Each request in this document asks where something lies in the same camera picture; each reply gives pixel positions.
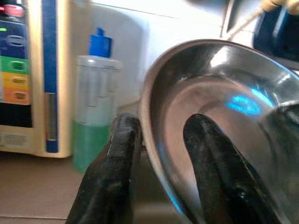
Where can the dark blue basin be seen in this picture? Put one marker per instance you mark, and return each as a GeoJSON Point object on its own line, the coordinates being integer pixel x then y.
{"type": "Point", "coordinates": [275, 35]}

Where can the blue-capped green soap bottle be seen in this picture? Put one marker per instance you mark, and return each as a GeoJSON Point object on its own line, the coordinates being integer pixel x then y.
{"type": "Point", "coordinates": [93, 144]}

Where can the beige tap filter head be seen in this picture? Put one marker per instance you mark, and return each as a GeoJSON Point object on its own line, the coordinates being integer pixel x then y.
{"type": "Point", "coordinates": [278, 3]}

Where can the grey metal faucet pipe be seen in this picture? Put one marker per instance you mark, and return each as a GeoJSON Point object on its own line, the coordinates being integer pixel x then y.
{"type": "Point", "coordinates": [227, 18]}

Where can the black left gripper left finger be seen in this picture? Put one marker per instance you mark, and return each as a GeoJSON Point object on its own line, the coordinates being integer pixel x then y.
{"type": "Point", "coordinates": [109, 182]}

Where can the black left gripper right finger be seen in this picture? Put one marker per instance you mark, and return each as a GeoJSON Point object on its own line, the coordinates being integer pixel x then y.
{"type": "Point", "coordinates": [222, 182]}

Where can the beige water ionizer machine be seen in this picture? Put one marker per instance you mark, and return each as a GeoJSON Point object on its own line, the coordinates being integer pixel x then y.
{"type": "Point", "coordinates": [35, 70]}

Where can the round steel plate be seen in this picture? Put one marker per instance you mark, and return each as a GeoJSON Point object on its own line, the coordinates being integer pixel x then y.
{"type": "Point", "coordinates": [210, 93]}

